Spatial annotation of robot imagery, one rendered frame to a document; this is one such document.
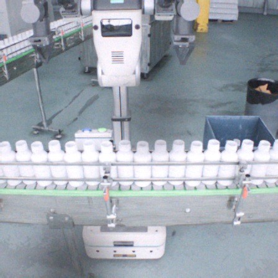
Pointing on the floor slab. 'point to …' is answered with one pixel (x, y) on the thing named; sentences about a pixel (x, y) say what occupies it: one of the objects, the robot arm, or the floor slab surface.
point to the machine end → (162, 41)
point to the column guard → (200, 23)
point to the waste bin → (263, 102)
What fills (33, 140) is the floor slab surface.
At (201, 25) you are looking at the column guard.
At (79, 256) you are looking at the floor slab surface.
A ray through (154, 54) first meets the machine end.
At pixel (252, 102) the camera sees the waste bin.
